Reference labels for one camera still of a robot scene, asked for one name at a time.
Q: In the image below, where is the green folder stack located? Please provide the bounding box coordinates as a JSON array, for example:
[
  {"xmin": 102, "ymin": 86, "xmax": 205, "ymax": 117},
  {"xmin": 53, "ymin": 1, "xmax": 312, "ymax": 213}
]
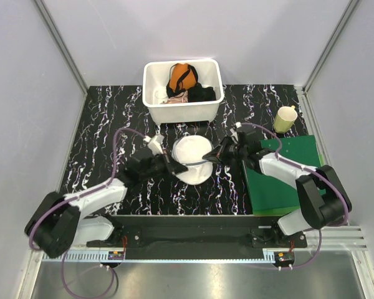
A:
[{"xmin": 243, "ymin": 135, "xmax": 321, "ymax": 216}]

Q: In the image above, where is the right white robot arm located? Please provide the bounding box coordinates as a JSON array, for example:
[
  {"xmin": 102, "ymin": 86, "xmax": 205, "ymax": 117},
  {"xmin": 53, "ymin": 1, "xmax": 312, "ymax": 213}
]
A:
[{"xmin": 203, "ymin": 133, "xmax": 352, "ymax": 247}]

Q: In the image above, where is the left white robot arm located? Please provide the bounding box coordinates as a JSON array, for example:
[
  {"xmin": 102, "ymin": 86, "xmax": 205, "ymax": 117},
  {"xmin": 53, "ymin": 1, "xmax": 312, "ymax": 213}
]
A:
[{"xmin": 24, "ymin": 154, "xmax": 188, "ymax": 258}]

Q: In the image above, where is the black garment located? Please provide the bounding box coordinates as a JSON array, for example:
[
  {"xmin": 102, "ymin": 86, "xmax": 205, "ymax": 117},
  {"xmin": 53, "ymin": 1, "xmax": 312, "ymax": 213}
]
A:
[{"xmin": 188, "ymin": 83, "xmax": 216, "ymax": 103}]

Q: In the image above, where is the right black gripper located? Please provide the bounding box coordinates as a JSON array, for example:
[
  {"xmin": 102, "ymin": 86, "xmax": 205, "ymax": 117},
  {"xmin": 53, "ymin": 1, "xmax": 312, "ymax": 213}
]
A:
[{"xmin": 203, "ymin": 135, "xmax": 247, "ymax": 167}]

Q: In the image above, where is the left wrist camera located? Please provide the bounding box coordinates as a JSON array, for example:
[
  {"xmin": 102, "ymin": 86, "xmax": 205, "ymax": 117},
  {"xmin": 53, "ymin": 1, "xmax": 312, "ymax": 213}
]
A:
[{"xmin": 143, "ymin": 134, "xmax": 164, "ymax": 155}]

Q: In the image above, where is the orange black bra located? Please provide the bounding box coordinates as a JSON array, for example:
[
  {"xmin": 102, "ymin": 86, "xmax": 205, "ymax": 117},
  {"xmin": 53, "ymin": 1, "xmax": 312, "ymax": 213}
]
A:
[{"xmin": 166, "ymin": 63, "xmax": 198, "ymax": 98}]

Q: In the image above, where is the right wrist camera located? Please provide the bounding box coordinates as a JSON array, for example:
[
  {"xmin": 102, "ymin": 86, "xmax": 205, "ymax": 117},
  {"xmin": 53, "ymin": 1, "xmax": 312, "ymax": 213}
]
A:
[{"xmin": 230, "ymin": 122, "xmax": 246, "ymax": 144}]

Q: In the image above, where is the yellow-green cup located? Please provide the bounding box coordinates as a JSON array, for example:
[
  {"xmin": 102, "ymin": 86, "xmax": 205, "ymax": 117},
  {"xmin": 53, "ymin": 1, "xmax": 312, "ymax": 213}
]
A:
[{"xmin": 273, "ymin": 106, "xmax": 298, "ymax": 133}]

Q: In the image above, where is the white cable duct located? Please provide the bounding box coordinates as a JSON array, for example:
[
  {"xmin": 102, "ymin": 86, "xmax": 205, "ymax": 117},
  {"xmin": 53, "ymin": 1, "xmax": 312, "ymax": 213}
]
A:
[{"xmin": 57, "ymin": 250, "xmax": 275, "ymax": 263}]

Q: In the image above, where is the white plastic bin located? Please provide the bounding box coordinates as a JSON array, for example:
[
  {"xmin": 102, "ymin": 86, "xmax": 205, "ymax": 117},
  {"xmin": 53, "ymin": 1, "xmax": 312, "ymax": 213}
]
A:
[{"xmin": 142, "ymin": 59, "xmax": 224, "ymax": 125}]

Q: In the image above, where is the black marbled mat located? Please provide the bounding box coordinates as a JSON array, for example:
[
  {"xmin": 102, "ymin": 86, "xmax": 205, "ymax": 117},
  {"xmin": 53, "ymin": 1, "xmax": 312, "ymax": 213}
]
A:
[{"xmin": 60, "ymin": 84, "xmax": 311, "ymax": 216}]

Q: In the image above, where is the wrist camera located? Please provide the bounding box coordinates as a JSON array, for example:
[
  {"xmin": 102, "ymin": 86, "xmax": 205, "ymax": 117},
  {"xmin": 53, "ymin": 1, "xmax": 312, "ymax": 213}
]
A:
[
  {"xmin": 143, "ymin": 134, "xmax": 164, "ymax": 155},
  {"xmin": 230, "ymin": 122, "xmax": 246, "ymax": 144}
]

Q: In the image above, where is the pink garment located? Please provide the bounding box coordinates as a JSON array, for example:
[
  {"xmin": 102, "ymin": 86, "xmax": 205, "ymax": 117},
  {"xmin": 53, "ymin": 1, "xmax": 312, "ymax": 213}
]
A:
[{"xmin": 161, "ymin": 94, "xmax": 188, "ymax": 105}]

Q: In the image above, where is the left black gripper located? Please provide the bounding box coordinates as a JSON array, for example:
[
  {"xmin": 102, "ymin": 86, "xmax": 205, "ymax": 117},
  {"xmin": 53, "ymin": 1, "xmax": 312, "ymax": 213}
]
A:
[{"xmin": 140, "ymin": 149, "xmax": 188, "ymax": 181}]

